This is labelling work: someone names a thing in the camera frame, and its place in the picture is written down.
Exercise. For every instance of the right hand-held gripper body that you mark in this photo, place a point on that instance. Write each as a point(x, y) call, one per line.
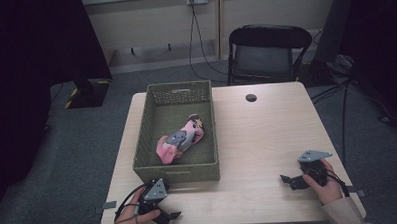
point(313, 169)

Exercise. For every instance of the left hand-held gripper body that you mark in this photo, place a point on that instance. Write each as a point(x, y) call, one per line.
point(154, 191)

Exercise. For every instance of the pink patterned sock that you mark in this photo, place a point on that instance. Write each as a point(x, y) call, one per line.
point(181, 141)

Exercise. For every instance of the green woven basket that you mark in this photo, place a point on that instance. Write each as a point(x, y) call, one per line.
point(177, 126)

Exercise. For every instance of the person's right hand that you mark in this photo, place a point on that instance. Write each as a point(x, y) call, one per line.
point(329, 189)

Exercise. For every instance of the person's left hand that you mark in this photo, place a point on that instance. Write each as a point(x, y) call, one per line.
point(130, 221)

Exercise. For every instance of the grey tape piece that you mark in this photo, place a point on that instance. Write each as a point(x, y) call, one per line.
point(109, 205)
point(357, 191)

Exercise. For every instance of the black stand base yellow stripes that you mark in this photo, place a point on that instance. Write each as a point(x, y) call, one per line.
point(89, 94)

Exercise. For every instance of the black folding chair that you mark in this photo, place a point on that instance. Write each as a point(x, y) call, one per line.
point(268, 56)

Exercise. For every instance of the dark curtain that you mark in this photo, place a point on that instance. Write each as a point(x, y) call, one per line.
point(377, 45)

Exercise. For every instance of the grey upright panel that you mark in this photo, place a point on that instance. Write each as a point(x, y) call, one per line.
point(332, 24)

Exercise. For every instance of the black curtain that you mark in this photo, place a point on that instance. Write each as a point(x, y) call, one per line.
point(25, 81)

